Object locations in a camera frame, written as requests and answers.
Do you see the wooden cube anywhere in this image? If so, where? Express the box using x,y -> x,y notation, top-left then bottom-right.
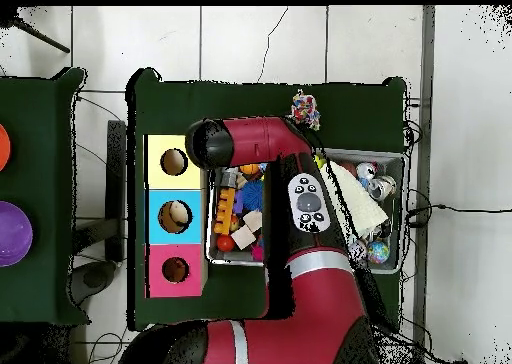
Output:
230,225 -> 258,251
242,210 -> 264,233

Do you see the multicolour patterned cloth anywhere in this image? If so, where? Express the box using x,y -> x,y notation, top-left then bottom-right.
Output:
290,90 -> 322,132

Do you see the cream waffle cloth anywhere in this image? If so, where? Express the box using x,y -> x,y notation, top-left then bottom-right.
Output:
319,161 -> 390,239

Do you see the wooden box with three holes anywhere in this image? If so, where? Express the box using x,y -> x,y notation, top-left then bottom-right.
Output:
144,134 -> 209,299

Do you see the clear mesh bin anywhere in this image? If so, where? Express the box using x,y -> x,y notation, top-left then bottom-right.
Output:
206,147 -> 406,275

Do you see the blue spiky ball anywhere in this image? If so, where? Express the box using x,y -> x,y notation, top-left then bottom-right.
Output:
241,179 -> 265,212

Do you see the orange building block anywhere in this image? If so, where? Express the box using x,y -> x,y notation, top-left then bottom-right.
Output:
213,187 -> 237,236

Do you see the dark green side table cloth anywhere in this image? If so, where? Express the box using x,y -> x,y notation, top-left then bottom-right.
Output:
0,67 -> 91,327

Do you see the purple bowl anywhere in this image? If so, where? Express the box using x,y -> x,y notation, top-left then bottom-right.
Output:
0,200 -> 34,268

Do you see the orange bowl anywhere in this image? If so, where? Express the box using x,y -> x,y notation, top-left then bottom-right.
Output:
0,123 -> 12,173

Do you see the black cable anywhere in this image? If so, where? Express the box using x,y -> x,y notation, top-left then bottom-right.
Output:
403,203 -> 512,227

